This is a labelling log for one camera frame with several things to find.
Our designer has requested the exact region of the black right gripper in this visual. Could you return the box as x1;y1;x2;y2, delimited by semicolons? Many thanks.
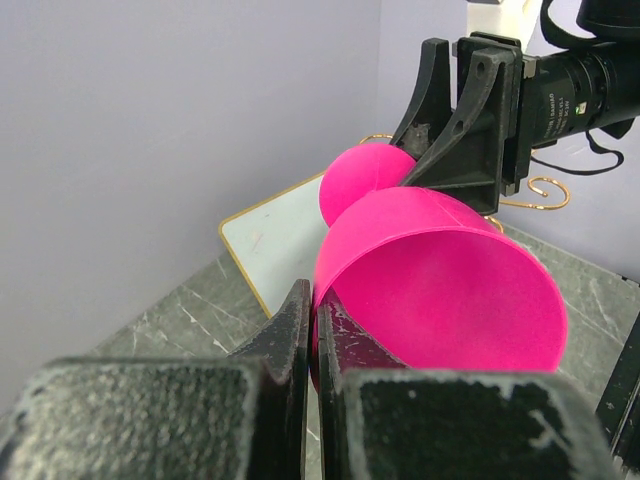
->
390;33;530;215

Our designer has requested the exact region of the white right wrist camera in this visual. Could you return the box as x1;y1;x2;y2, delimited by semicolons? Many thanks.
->
466;0;542;51

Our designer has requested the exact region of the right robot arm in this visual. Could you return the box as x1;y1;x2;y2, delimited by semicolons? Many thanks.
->
391;1;639;215

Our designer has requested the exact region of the pink plastic wine glass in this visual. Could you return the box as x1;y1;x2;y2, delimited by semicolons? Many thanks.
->
313;143;569;373

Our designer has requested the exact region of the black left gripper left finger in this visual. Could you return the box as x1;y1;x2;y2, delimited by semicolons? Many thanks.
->
1;279;311;479

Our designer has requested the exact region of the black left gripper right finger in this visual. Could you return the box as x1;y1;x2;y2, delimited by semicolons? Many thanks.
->
316;302;618;479

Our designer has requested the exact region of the gold framed mirror tray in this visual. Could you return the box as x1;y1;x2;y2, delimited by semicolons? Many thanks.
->
218;174;328;316

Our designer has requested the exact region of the gold wire wine glass rack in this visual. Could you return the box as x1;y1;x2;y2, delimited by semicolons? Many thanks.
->
358;133;571;233

